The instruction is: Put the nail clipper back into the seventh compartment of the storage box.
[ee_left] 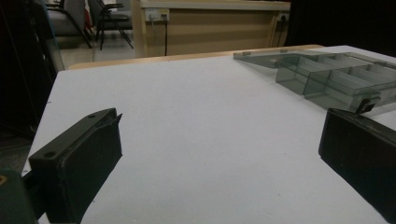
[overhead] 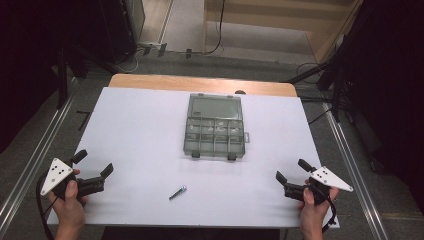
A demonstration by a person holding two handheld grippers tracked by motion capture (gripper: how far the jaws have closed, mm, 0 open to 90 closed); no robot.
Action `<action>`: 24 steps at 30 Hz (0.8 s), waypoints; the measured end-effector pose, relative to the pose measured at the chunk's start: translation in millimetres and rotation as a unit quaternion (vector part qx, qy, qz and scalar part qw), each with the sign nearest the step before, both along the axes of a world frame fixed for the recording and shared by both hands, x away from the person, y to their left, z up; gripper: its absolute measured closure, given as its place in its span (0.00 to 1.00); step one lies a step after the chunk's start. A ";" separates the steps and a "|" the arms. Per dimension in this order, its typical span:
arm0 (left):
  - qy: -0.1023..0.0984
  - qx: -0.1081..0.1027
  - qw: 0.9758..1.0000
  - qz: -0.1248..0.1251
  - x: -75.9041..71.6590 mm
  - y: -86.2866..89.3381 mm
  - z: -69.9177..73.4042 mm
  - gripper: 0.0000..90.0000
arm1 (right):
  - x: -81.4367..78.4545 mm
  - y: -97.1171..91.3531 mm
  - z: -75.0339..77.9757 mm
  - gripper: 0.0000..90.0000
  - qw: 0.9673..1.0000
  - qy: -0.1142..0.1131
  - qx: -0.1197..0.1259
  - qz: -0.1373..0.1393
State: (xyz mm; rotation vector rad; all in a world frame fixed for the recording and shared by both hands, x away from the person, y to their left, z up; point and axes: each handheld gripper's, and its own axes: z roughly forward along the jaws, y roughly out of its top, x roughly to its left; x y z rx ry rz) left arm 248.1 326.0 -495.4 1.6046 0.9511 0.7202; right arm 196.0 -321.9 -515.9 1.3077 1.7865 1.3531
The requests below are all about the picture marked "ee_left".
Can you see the grey padded chair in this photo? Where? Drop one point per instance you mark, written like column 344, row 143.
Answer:
column 67, row 18

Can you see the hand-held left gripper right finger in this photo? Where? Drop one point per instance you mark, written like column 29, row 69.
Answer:
column 361, row 149

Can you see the white wall socket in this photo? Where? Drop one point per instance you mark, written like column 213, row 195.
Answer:
column 156, row 14
column 283, row 16

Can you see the black folding chair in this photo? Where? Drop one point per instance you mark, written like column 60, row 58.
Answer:
column 109, row 18

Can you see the wooden desk with panel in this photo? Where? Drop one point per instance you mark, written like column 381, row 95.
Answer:
column 214, row 31

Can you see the clear plastic compartment box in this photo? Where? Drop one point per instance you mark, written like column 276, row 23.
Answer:
column 330, row 77

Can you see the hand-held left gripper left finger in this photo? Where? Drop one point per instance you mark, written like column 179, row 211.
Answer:
column 77, row 155

